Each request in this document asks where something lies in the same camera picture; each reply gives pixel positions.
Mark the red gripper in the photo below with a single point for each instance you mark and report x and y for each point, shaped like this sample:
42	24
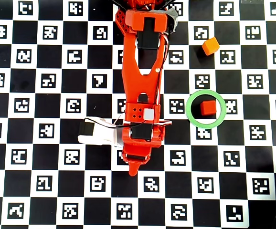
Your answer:
136	158

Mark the red cube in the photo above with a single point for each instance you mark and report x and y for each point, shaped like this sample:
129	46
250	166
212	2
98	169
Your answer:
208	107

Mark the orange cube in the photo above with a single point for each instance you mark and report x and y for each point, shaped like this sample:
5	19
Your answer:
210	46

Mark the black white marker checkerboard mat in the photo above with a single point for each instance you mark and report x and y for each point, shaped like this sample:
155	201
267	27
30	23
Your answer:
47	106

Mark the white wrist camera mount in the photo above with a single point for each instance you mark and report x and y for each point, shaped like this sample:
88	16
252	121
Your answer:
99	136

